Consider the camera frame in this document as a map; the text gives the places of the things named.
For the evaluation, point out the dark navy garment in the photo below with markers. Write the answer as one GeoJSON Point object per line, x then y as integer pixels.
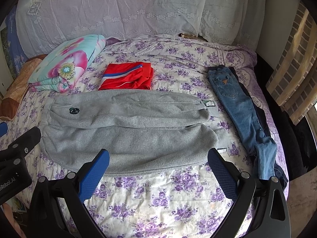
{"type": "Point", "coordinates": [268, 133]}

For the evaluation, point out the purple floral bed sheet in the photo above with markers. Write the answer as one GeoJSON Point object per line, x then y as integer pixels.
{"type": "Point", "coordinates": [184, 202]}

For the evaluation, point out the grey sweatpants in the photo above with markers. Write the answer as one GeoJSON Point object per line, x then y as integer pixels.
{"type": "Point", "coordinates": [144, 131]}

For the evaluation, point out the brown orange pillow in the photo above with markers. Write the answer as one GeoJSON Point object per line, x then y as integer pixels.
{"type": "Point", "coordinates": [17, 90]}

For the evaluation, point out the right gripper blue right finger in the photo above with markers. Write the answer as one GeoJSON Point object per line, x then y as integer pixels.
{"type": "Point", "coordinates": [237, 186]}

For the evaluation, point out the red folded sports garment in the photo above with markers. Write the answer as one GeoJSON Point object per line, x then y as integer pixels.
{"type": "Point", "coordinates": [129, 75]}

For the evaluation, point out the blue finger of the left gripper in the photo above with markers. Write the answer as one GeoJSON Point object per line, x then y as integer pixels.
{"type": "Point", "coordinates": [3, 128]}

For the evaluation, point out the white lace headboard cover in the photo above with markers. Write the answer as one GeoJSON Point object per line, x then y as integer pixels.
{"type": "Point", "coordinates": [44, 24]}

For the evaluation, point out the floral folded quilt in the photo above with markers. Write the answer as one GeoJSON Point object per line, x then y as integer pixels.
{"type": "Point", "coordinates": [61, 69]}

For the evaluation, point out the blue denim jeans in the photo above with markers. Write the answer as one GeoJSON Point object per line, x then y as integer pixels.
{"type": "Point", "coordinates": [222, 84]}

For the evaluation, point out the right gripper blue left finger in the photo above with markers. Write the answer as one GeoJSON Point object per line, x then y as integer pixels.
{"type": "Point", "coordinates": [77, 187]}

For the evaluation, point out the beige checkered curtain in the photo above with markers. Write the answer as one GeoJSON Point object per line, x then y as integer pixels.
{"type": "Point", "coordinates": [293, 82]}

